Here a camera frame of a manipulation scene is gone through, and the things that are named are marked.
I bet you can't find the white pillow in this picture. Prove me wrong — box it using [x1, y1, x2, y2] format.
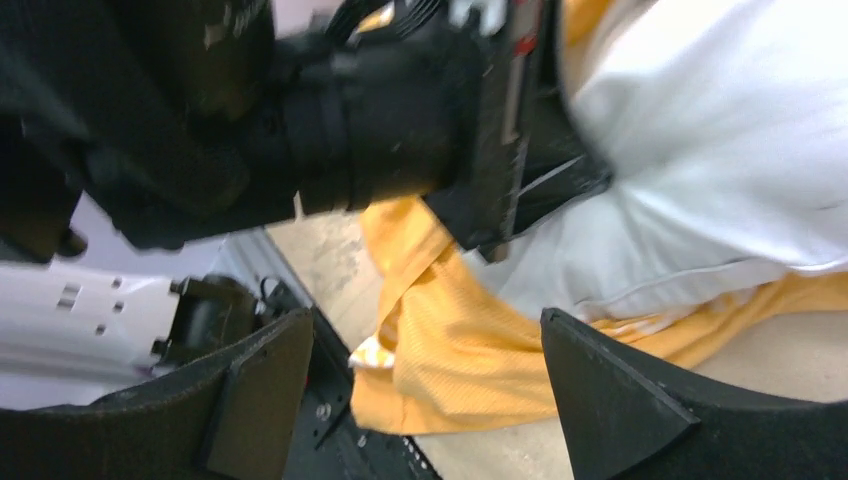
[465, 1, 847, 320]

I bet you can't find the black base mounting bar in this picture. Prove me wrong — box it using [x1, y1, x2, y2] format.
[284, 306, 440, 480]

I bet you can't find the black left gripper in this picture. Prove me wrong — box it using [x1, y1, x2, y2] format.
[281, 1, 612, 262]

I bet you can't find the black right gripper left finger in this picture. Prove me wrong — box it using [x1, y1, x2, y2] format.
[1, 310, 313, 479]

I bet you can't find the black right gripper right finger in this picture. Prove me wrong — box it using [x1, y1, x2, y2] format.
[541, 308, 847, 480]

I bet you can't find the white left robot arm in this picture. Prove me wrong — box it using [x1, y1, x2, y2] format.
[1, 1, 612, 409]

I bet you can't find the orange Mickey Mouse pillowcase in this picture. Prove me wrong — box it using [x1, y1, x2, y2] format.
[349, 1, 847, 434]

